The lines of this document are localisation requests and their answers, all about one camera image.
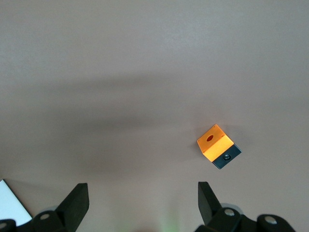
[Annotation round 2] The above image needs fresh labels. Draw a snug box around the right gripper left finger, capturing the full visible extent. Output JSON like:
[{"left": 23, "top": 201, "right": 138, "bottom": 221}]
[{"left": 32, "top": 183, "right": 90, "bottom": 232}]

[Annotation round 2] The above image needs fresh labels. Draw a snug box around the white drawer cabinet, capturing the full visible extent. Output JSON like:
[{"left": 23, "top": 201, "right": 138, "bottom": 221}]
[{"left": 0, "top": 178, "right": 33, "bottom": 226}]

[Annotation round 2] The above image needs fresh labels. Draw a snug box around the orange box with black base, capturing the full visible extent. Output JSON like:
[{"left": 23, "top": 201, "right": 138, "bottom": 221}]
[{"left": 196, "top": 123, "right": 242, "bottom": 171}]

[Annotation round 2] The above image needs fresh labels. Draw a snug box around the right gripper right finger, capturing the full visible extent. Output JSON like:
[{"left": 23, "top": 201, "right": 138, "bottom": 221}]
[{"left": 195, "top": 181, "right": 245, "bottom": 232}]

